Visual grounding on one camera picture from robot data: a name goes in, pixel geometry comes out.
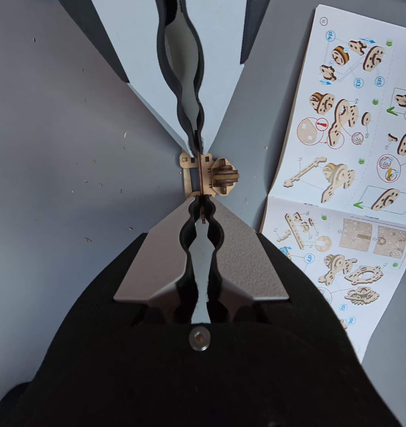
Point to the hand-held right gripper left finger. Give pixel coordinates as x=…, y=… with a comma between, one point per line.
x=152, y=267

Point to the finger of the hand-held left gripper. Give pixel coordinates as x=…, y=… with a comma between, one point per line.
x=223, y=50
x=139, y=50

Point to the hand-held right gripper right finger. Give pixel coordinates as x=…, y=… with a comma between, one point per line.
x=249, y=267

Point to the wooden model assembly with knob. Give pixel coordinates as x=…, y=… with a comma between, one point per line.
x=224, y=175

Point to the assembly instruction booklet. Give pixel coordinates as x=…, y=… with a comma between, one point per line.
x=323, y=213

